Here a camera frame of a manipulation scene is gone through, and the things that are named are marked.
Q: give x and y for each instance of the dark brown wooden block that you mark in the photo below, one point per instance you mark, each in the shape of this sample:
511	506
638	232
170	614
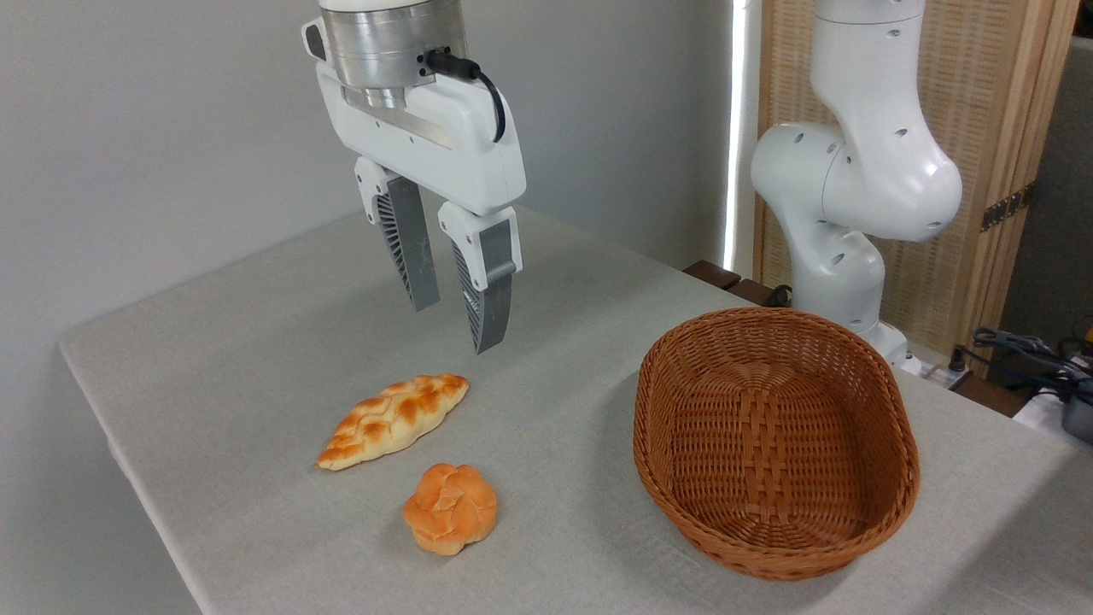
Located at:
756	292
711	273

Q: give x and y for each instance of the brown wicker basket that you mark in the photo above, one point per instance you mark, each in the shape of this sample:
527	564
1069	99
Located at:
768	444

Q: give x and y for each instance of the grey tablecloth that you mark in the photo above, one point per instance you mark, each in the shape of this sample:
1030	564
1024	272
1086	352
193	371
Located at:
256	384

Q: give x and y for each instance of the long braided bread loaf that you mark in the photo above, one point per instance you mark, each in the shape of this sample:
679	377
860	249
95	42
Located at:
393	418

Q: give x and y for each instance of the round orange bread roll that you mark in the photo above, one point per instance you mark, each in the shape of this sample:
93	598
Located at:
451	510

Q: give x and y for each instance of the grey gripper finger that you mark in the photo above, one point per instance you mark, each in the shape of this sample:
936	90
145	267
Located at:
410	239
495	273

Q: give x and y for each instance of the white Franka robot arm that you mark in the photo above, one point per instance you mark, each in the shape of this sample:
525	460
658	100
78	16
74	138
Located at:
862	171

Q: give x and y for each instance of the dark metal screen hinge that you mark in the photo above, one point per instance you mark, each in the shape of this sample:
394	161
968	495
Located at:
1008	207

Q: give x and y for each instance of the brown wooden board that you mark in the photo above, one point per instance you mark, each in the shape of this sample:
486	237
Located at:
990	395

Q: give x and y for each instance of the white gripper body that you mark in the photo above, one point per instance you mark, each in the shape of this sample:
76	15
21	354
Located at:
444	149

